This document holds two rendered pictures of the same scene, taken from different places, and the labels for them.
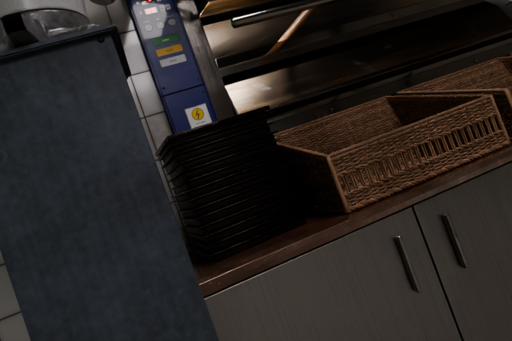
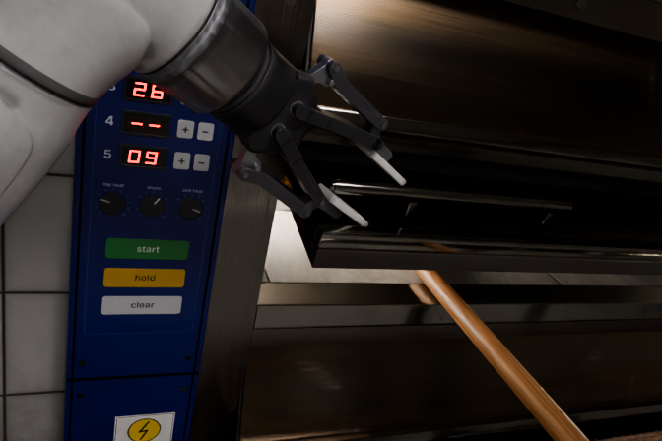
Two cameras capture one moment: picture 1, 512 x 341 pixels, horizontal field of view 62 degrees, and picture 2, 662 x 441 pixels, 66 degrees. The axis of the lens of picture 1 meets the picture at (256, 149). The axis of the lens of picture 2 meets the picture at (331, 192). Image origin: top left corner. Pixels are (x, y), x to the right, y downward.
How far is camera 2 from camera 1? 122 cm
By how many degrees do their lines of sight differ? 23
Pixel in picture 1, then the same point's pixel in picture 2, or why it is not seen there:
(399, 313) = not seen: outside the picture
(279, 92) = (352, 403)
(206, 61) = (232, 305)
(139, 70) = (36, 284)
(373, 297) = not seen: outside the picture
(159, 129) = (33, 426)
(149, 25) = (118, 198)
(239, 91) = (272, 377)
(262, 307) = not seen: outside the picture
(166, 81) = (98, 349)
